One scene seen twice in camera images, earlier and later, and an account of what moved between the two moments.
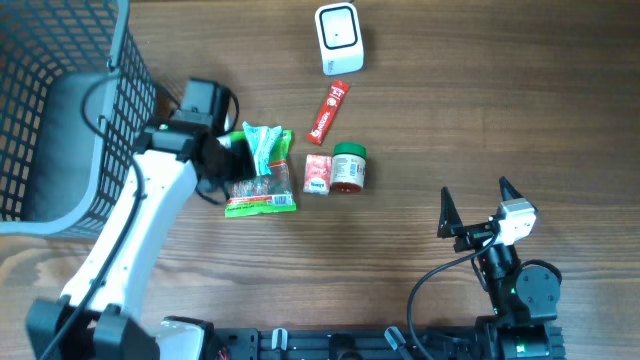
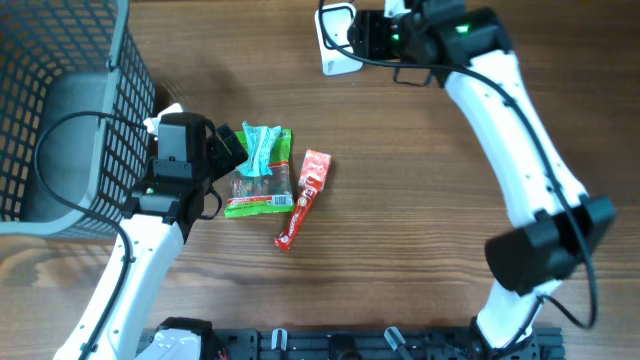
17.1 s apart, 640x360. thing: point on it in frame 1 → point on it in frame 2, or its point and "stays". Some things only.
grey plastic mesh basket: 76,97 stays
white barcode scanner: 339,38 stays
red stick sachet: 328,112 → 313,185
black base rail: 432,343 stays
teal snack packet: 259,139 stays
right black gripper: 476,234 → 361,34
